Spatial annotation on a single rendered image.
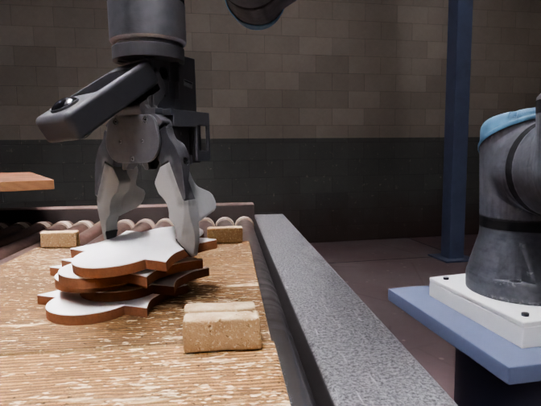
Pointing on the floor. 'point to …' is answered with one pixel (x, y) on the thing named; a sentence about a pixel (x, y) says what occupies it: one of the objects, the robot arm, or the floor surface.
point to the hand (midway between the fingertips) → (143, 247)
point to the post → (456, 131)
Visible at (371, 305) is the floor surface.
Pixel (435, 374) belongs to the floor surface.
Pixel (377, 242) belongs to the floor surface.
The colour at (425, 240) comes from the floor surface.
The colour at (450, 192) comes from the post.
